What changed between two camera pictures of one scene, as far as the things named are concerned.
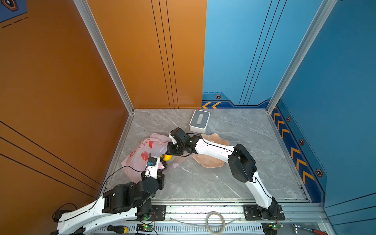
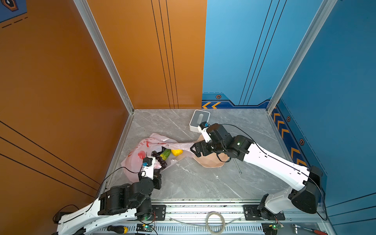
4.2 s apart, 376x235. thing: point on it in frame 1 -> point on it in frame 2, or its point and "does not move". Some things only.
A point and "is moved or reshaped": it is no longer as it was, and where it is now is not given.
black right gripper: x=169 y=150 -> x=203 y=145
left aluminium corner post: x=90 y=24 does not move
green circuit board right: x=270 y=228 does not move
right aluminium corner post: x=327 y=7 does not move
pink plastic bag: x=135 y=161 is moved or reshaped
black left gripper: x=160 y=178 does not move
